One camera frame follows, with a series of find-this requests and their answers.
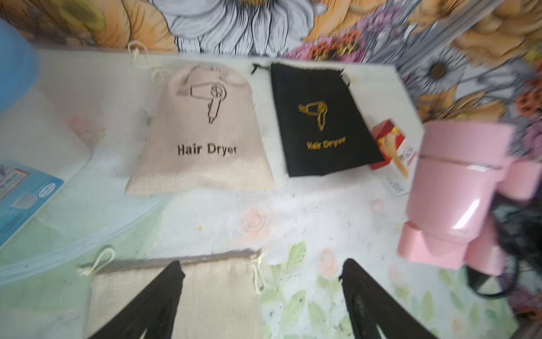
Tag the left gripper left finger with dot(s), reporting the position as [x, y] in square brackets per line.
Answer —
[152, 313]

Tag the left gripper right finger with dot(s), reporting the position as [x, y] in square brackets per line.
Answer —
[373, 312]

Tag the beige cloth bag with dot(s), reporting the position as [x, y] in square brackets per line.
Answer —
[204, 134]
[221, 295]

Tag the black hair dryer pouch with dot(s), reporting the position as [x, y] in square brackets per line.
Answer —
[321, 127]

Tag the pink hair dryer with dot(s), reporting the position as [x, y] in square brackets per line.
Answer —
[472, 205]

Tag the red white bandage box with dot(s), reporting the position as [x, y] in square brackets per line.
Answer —
[400, 158]

